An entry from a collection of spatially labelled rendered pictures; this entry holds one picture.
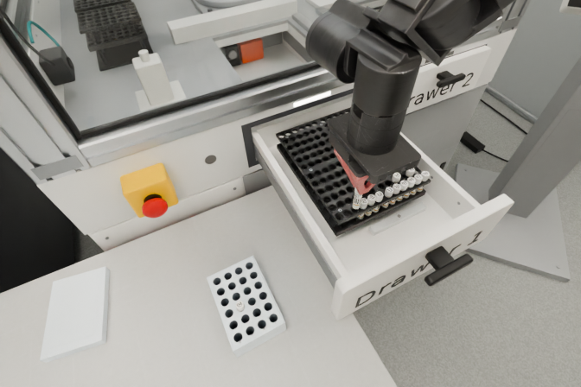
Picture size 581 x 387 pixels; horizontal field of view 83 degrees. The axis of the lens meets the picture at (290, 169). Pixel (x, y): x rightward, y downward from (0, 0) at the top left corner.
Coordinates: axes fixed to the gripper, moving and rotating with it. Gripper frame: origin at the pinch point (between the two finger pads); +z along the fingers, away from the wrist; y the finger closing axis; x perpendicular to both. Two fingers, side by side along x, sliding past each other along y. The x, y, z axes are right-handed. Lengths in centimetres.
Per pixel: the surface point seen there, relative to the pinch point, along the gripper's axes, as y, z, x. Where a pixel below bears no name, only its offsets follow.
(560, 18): 72, 45, -172
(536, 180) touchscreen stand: 13, 70, -101
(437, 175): 0.7, 7.7, -16.6
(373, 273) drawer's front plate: -10.2, 3.2, 4.4
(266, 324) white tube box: -6.2, 16.1, 18.2
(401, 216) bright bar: -1.6, 11.5, -8.6
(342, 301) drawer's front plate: -10.7, 6.2, 8.7
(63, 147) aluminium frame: 23.1, -3.1, 36.1
